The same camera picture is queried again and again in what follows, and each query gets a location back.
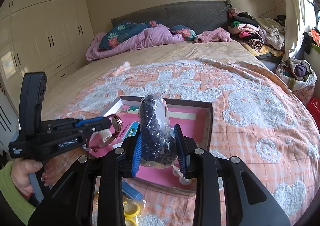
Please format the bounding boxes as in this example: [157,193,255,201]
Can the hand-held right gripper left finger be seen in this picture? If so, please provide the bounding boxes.
[27,133,144,226]

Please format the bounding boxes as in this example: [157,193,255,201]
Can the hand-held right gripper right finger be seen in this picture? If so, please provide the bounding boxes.
[174,124,292,226]

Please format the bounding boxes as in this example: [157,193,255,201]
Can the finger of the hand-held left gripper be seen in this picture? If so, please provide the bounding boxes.
[74,116,106,127]
[82,118,112,143]

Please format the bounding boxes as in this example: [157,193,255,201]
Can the maroon strap wristwatch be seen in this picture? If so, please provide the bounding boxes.
[89,114,123,153]

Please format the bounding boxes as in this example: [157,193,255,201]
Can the bag of black beads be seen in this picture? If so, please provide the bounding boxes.
[138,94,179,168]

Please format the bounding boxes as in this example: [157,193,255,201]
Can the dark brown shallow box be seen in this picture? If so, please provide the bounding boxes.
[99,95,214,192]

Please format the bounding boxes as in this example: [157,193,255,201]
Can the person's left forearm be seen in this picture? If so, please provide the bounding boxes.
[0,161,37,219]

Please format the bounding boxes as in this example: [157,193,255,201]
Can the person's left hand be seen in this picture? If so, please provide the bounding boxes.
[11,160,54,195]

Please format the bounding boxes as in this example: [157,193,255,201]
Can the pink book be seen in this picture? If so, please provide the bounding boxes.
[100,106,208,189]

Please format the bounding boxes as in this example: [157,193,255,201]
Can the small blue box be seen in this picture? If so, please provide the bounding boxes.
[122,181,143,202]

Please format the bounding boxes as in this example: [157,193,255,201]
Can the bag of yellow rings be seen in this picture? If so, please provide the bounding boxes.
[124,200,146,226]

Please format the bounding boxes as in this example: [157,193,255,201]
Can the orange checked cloud blanket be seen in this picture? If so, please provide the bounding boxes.
[41,57,320,226]

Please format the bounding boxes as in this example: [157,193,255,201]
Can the large dark floral pillow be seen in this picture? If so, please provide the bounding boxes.
[99,22,161,50]

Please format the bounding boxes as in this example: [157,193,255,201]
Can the beige bedsheet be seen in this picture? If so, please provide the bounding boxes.
[40,41,271,116]

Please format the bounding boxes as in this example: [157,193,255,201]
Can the purple quilt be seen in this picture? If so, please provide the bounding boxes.
[86,26,184,61]

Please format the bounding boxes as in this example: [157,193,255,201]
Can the cream wardrobe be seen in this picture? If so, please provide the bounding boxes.
[0,0,94,126]

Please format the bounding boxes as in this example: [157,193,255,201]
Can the small dark floral pillow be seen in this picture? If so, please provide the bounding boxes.
[170,25,197,42]

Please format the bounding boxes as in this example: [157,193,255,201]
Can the pink fuzzy garment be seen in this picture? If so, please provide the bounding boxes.
[194,27,233,44]

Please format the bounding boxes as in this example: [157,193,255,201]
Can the grey quilted headboard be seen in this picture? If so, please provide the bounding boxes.
[111,0,232,36]

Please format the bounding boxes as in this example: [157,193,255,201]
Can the basket of clothes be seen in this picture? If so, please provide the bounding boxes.
[276,58,317,98]

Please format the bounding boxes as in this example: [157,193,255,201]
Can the pile of clothes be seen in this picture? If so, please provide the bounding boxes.
[226,7,287,63]

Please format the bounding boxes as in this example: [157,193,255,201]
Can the red plastic crate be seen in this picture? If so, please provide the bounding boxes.
[306,96,320,117]

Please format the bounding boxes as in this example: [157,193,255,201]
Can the windowsill clutter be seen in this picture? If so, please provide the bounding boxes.
[304,26,320,55]

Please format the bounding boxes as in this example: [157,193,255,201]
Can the cream curtain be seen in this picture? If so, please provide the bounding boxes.
[275,0,316,61]

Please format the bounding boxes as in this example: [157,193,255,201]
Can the window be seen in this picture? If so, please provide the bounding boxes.
[297,0,320,32]

